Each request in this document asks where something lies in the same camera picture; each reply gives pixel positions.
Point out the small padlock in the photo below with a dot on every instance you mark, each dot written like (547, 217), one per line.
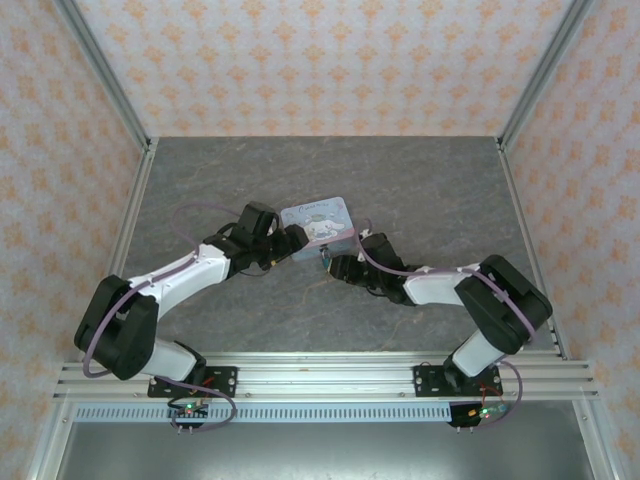
(325, 254)

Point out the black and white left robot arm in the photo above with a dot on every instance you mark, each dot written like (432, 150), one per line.
(120, 330)

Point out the long aluminium extrusion rail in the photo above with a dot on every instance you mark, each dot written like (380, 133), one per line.
(325, 380)

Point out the aluminium frame post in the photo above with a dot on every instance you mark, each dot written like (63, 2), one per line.
(100, 70)
(545, 70)

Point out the aluminium table side rail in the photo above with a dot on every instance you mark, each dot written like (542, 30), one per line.
(517, 200)
(134, 200)

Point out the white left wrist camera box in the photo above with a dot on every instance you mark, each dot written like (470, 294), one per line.
(273, 227)

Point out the grey metal sheet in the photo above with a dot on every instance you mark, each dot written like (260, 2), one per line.
(325, 450)

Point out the cartoon printed tin box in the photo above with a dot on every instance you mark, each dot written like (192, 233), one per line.
(320, 220)

